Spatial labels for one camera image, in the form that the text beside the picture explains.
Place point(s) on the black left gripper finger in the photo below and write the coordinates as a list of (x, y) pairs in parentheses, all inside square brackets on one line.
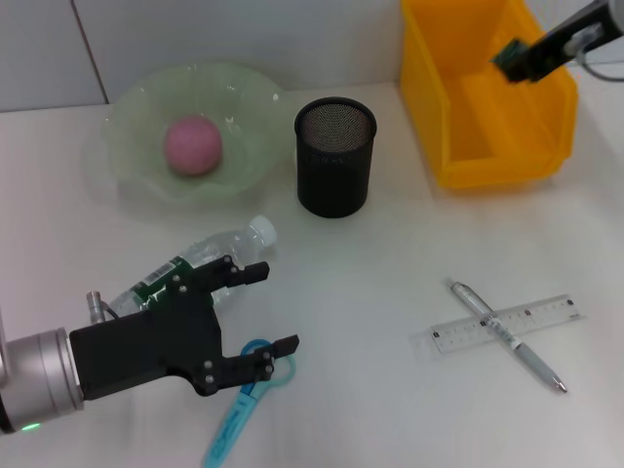
[(284, 346), (253, 274)]

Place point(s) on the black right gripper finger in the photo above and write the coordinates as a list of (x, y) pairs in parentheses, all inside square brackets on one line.
[(529, 70), (531, 48)]

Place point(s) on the transparent plastic ruler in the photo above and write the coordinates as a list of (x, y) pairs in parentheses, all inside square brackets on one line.
[(453, 336)]

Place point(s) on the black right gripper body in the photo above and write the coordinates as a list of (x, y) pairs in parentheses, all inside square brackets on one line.
[(560, 41)]

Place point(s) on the black mesh pen holder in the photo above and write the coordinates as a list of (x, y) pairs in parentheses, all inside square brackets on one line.
[(336, 185)]

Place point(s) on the pink peach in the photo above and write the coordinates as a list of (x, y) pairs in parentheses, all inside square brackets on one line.
[(192, 146)]

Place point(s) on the yellow plastic bin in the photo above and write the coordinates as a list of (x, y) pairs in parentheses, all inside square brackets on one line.
[(487, 166)]

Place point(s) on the green glass fruit plate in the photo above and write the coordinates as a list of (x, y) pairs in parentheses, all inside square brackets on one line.
[(136, 122)]

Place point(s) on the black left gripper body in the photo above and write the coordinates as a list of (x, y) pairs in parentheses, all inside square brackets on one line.
[(146, 346)]

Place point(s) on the blue scissors with cover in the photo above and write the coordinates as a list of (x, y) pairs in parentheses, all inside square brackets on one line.
[(229, 424)]

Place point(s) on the green label water bottle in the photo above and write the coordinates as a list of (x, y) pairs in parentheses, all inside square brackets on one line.
[(229, 244)]

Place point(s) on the grey clear ballpoint pen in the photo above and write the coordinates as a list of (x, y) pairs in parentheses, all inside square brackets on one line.
[(531, 356)]

